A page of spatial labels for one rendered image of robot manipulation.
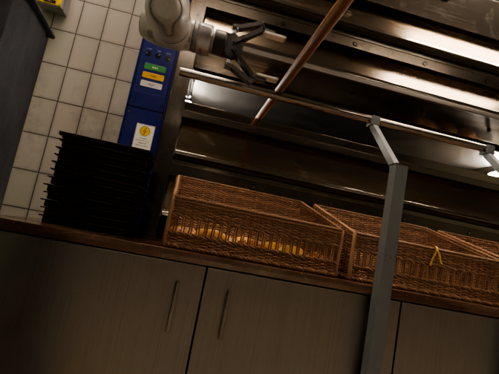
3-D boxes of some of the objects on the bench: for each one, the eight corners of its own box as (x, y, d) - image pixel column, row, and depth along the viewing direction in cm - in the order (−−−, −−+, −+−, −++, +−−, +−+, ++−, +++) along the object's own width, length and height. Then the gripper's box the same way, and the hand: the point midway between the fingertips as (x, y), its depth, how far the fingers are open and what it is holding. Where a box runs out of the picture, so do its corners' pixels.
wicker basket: (162, 239, 158) (176, 174, 162) (292, 263, 168) (303, 201, 171) (158, 245, 110) (179, 152, 114) (340, 278, 120) (353, 191, 124)
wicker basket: (301, 265, 168) (311, 202, 172) (419, 287, 176) (426, 227, 179) (346, 279, 120) (359, 193, 124) (506, 309, 128) (513, 226, 132)
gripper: (219, 10, 121) (285, 29, 124) (203, 85, 117) (271, 102, 120) (222, -5, 113) (292, 16, 117) (204, 76, 110) (277, 94, 113)
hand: (278, 58), depth 118 cm, fingers open, 13 cm apart
